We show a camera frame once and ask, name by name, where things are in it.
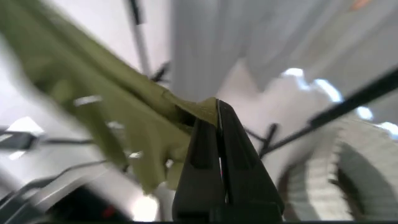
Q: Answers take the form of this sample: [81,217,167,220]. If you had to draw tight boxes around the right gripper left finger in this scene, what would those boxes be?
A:
[172,119,225,222]

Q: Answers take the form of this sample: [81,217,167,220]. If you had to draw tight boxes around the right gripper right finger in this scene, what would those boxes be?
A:
[217,99,285,222]

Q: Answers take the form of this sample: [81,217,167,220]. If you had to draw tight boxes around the green garment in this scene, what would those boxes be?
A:
[0,0,218,195]

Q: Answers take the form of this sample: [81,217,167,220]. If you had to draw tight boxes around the white laundry basket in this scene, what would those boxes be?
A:
[276,118,398,222]

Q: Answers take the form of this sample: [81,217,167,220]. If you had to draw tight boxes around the black clothes rack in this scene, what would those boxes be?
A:
[127,0,398,159]

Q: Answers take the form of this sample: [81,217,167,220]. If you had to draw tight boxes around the white curtain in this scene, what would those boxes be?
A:
[261,0,398,125]

